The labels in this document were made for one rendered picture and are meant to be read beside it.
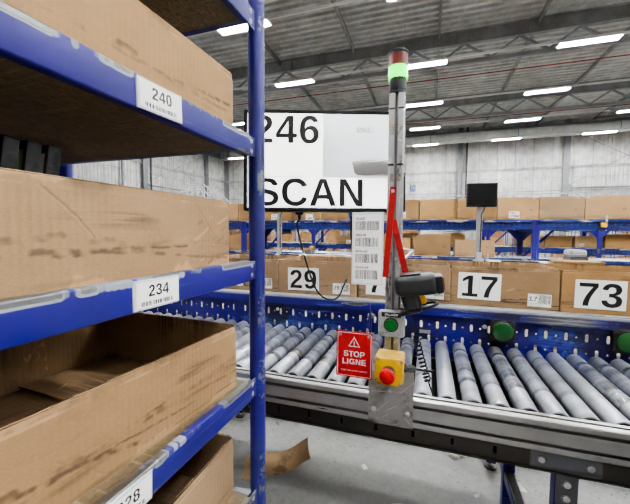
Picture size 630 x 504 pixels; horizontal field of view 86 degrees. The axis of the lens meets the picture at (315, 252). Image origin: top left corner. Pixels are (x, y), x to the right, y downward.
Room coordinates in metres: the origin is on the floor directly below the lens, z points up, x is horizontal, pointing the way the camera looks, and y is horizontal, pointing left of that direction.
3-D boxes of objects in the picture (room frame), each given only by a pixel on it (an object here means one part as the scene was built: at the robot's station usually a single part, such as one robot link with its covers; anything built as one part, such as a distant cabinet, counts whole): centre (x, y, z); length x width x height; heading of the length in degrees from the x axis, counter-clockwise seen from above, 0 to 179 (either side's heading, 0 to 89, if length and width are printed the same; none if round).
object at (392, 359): (0.84, -0.23, 0.84); 0.15 x 0.09 x 0.07; 71
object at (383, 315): (0.88, -0.20, 0.95); 0.07 x 0.03 x 0.07; 71
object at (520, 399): (1.06, -0.63, 0.72); 0.52 x 0.05 x 0.05; 161
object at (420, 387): (1.14, -0.38, 0.72); 0.52 x 0.05 x 0.05; 161
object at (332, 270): (1.73, -0.05, 0.96); 0.39 x 0.29 x 0.17; 71
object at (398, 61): (0.91, -0.21, 1.62); 0.05 x 0.05 x 0.06
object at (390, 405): (0.91, -0.21, 1.11); 0.12 x 0.05 x 0.88; 71
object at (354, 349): (0.91, -0.14, 0.85); 0.16 x 0.01 x 0.13; 71
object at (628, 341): (1.15, -1.10, 0.81); 0.07 x 0.01 x 0.07; 71
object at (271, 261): (1.86, 0.32, 0.96); 0.39 x 0.29 x 0.17; 71
